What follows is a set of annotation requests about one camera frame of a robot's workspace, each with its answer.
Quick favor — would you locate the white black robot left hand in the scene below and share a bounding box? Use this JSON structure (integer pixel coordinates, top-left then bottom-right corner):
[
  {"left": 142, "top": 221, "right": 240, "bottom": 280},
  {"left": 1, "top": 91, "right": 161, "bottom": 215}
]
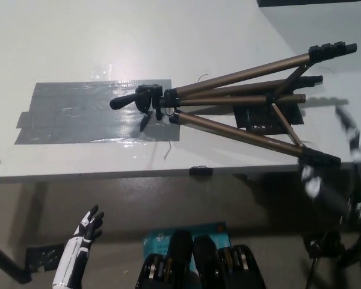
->
[{"left": 52, "top": 204, "right": 105, "bottom": 287}]

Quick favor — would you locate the bronze and black camera tripod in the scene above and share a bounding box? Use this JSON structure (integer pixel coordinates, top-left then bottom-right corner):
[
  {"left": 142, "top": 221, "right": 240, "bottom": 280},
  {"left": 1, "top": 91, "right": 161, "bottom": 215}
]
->
[{"left": 109, "top": 43, "right": 358, "bottom": 166}]

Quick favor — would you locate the black floor tape patch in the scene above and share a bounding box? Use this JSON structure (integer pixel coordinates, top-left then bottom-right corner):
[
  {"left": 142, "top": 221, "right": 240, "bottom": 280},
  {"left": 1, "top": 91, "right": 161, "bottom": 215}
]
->
[
  {"left": 25, "top": 242, "right": 66, "bottom": 272},
  {"left": 303, "top": 231, "right": 344, "bottom": 259}
]

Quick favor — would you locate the black table leg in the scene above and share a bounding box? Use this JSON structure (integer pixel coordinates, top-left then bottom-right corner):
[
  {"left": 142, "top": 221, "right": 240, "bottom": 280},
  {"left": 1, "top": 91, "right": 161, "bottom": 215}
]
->
[
  {"left": 0, "top": 239, "right": 29, "bottom": 285},
  {"left": 336, "top": 231, "right": 361, "bottom": 269}
]

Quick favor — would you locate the teal printed box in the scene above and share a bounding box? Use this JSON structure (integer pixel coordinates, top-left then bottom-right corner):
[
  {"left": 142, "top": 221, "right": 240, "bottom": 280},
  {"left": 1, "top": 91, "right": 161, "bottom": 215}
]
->
[{"left": 143, "top": 222, "right": 231, "bottom": 272}]

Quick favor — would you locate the small black tape piece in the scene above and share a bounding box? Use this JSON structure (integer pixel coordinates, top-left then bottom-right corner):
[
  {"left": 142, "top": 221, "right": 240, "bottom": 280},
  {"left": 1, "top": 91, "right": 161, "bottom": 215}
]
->
[{"left": 188, "top": 164, "right": 214, "bottom": 176}]

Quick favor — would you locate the clear shiny tape piece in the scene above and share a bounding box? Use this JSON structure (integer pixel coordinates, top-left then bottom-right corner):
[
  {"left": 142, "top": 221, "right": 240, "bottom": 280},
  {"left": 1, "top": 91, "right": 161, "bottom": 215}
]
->
[{"left": 91, "top": 62, "right": 114, "bottom": 79}]

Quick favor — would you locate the grey duct tape patch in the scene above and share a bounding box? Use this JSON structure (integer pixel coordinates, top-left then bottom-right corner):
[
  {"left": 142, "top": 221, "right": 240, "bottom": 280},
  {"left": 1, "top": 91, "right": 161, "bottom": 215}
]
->
[{"left": 14, "top": 78, "right": 181, "bottom": 146}]

